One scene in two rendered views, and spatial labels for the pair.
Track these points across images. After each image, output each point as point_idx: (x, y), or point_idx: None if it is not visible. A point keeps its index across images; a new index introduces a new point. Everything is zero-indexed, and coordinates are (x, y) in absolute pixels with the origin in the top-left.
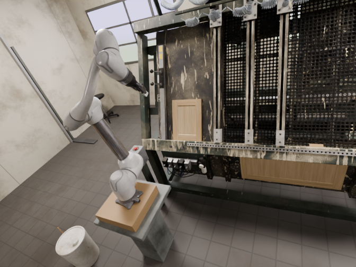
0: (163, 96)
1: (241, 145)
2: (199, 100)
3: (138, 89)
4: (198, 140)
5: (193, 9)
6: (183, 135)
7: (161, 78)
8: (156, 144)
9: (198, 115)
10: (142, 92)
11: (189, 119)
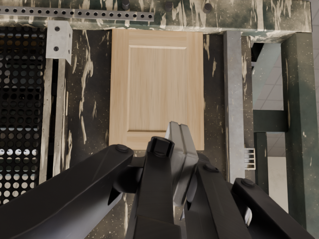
0: (230, 163)
1: None
2: (114, 143)
3: (199, 189)
4: (121, 32)
5: None
6: (170, 43)
7: None
8: (257, 14)
9: (119, 102)
10: (158, 145)
11: (148, 90)
